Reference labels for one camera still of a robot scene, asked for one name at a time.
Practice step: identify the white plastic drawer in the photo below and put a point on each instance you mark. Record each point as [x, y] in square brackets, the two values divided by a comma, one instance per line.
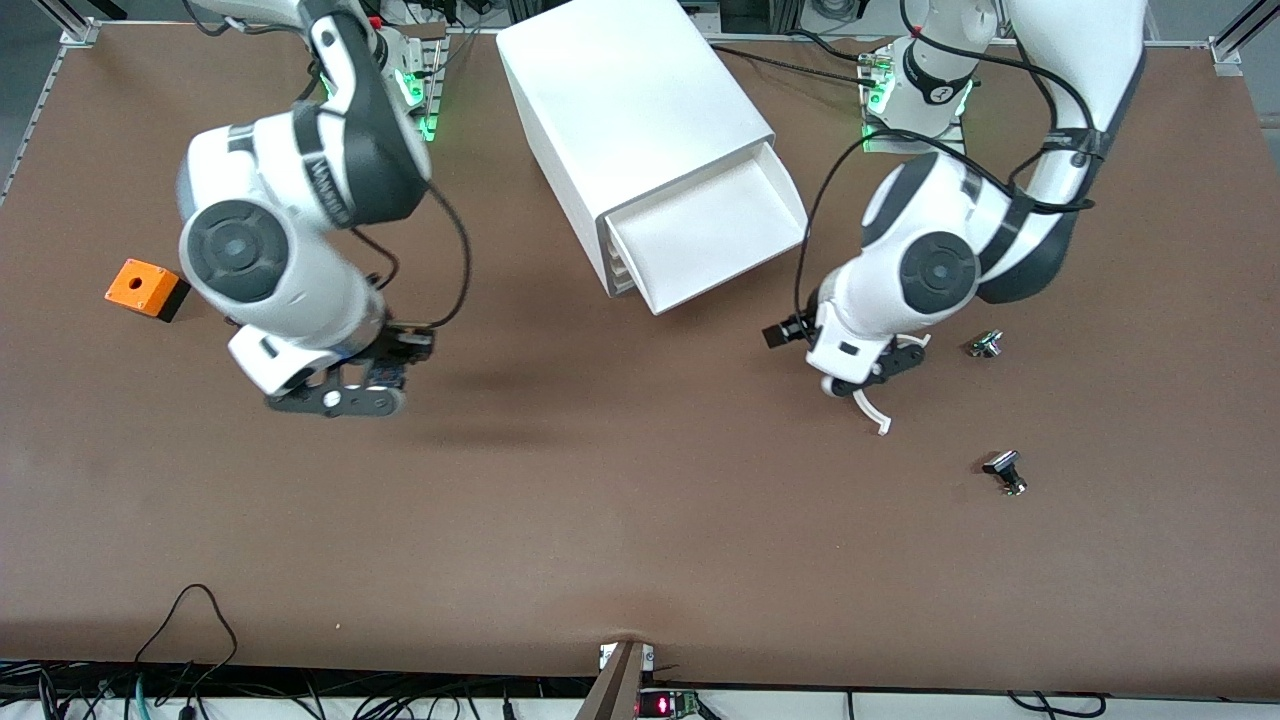
[625, 287]
[620, 260]
[710, 235]
[622, 273]

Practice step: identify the small device with red display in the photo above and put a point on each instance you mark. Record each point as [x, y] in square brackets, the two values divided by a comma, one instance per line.
[665, 706]

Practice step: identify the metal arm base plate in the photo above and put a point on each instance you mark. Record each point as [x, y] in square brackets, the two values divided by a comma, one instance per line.
[940, 146]
[435, 90]

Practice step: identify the white drawer cabinet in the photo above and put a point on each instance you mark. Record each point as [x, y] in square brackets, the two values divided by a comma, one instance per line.
[620, 90]

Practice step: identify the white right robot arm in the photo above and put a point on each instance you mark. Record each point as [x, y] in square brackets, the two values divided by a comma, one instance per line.
[240, 250]

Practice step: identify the chrome T-shaped fitting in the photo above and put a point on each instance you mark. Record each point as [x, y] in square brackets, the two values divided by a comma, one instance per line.
[985, 345]

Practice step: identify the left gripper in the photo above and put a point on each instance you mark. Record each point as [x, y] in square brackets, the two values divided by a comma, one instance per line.
[797, 327]

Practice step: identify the small silver metal bracket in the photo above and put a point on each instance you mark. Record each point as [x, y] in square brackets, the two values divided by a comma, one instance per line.
[606, 656]

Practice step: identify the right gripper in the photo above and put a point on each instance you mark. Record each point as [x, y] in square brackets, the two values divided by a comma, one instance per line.
[403, 349]

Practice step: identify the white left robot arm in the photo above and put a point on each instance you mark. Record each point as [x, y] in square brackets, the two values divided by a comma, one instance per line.
[940, 270]

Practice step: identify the black switch with white face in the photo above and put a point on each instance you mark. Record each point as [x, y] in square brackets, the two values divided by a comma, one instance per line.
[1002, 463]

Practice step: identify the brown wooden post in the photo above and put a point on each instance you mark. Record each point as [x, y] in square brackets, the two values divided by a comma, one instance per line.
[615, 690]

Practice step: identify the white semicircular plastic bracket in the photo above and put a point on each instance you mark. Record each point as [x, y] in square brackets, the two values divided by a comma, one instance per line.
[870, 418]

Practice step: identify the orange box with hole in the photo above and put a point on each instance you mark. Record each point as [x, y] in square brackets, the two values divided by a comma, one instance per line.
[140, 285]

